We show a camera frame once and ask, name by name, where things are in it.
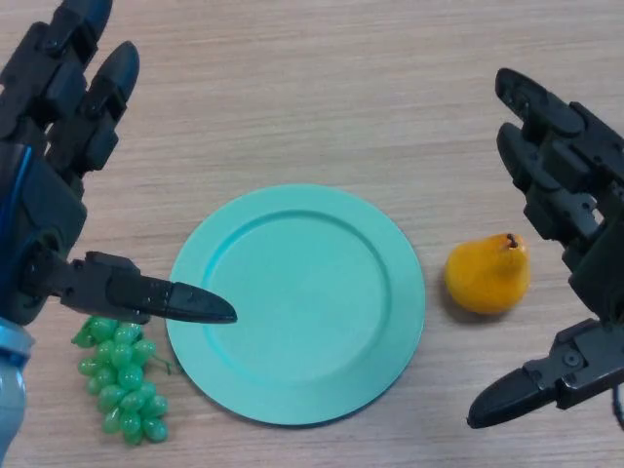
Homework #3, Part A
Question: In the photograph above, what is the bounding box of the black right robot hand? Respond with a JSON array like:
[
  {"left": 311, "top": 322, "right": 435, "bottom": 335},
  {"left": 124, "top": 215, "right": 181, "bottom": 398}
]
[{"left": 466, "top": 67, "right": 624, "bottom": 430}]

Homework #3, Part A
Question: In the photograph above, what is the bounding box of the yellow pear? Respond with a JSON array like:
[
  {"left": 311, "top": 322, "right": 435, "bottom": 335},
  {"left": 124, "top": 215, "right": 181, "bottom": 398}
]
[{"left": 444, "top": 232, "right": 531, "bottom": 316}]

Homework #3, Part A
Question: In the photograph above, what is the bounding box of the green grape bunch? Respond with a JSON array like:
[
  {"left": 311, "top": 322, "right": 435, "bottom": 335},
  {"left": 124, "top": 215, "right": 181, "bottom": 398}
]
[{"left": 71, "top": 315, "right": 173, "bottom": 446}]

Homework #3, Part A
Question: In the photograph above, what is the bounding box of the turquoise round plate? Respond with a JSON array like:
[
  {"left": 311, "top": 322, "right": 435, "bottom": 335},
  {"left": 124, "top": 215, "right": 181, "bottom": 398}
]
[{"left": 165, "top": 183, "right": 427, "bottom": 429}]

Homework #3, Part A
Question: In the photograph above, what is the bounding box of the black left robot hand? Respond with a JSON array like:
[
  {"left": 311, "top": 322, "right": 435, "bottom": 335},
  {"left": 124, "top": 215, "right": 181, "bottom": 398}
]
[{"left": 0, "top": 0, "right": 239, "bottom": 327}]

